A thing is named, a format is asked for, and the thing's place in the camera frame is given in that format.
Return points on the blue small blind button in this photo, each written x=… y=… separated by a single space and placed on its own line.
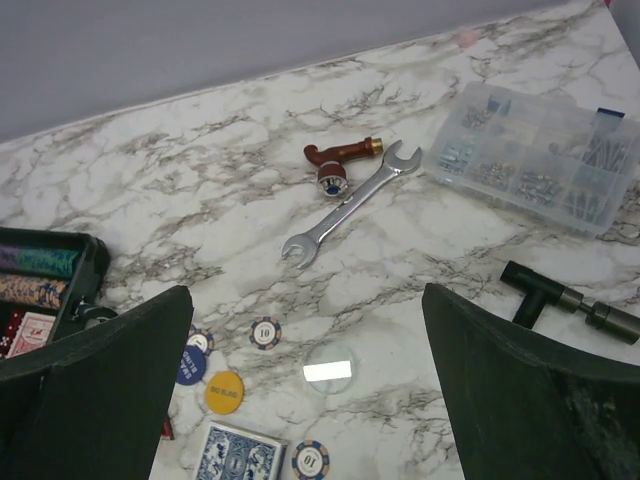
x=192 y=366

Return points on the red dice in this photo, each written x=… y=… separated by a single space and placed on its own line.
x=10 y=332

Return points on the brown and blue chip row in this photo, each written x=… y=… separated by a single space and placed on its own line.
x=33 y=291

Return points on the clear plastic screw organizer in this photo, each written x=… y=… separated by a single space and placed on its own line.
x=566 y=165

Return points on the black poker set case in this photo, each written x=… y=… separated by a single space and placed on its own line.
x=84 y=284

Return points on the poker chip marked 10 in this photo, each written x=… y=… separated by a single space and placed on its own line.
x=266 y=333

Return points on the poker chip under blue button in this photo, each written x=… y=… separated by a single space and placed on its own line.
x=203 y=339

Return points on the silver open-end wrench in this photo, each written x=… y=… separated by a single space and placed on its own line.
x=392 y=167

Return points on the purple and green chip row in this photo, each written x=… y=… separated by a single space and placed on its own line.
x=44 y=261

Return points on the blue playing card deck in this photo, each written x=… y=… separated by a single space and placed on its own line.
x=230 y=452

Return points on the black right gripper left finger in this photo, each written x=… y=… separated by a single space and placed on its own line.
x=92 y=405

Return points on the clear glass disc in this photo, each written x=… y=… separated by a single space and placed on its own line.
x=329 y=368

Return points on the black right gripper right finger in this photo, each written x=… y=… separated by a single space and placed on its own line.
x=524 y=406

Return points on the red playing card deck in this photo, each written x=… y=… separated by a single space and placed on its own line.
x=32 y=333

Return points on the poker chip near deck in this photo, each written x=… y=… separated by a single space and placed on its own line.
x=310 y=460

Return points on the black T-shaped pipe fitting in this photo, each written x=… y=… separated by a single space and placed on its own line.
x=540 y=291

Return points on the brown faucet tap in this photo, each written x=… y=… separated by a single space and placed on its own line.
x=331 y=174

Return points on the yellow big blind button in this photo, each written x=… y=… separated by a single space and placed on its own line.
x=224 y=392

